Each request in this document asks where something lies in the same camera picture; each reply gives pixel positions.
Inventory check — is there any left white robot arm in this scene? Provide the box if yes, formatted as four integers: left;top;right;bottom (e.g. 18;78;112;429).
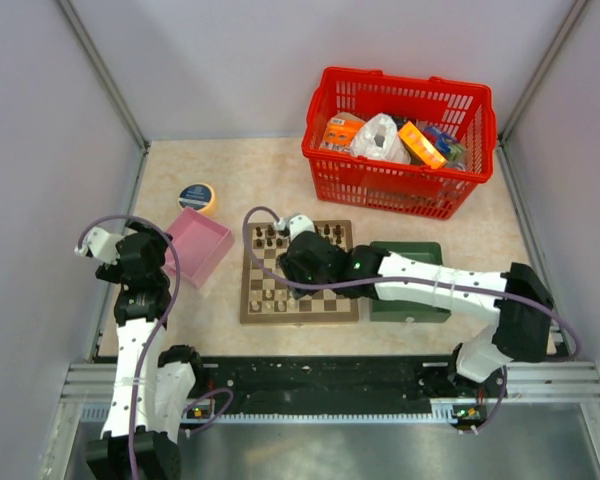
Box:
75;217;207;479

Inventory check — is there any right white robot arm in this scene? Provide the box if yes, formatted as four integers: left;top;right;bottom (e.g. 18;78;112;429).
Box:
278;232;554;396

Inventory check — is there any dark chess pieces group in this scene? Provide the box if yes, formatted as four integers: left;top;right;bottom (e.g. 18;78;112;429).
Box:
249;222;348;249

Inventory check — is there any wooden chess board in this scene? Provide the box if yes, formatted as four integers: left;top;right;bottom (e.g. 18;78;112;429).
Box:
240;222;360;326

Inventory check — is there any pink open box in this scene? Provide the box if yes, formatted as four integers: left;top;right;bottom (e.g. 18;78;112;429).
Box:
167;207;234;290

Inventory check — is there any yellow tape roll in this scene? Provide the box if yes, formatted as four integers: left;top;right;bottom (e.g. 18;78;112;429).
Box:
178;183;218;216

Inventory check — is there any green wooden tray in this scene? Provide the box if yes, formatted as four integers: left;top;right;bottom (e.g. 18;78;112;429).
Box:
370;241;451;323

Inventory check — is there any orange printed carton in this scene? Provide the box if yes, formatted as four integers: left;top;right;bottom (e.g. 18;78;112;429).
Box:
319;112;365;155

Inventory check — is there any white plastic bag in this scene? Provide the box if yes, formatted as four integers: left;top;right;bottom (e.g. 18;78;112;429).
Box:
351;113;411;165

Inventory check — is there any orange box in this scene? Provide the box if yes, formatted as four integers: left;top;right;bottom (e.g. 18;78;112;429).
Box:
398;121;447;169

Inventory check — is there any blue packaged item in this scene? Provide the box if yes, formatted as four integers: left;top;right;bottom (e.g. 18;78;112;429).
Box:
424;125;466;162

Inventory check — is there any red plastic basket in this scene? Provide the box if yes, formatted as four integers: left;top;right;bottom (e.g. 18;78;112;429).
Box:
302;67;496;219

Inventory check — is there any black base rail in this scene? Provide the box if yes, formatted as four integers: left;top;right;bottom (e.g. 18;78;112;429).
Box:
187;355;501;415

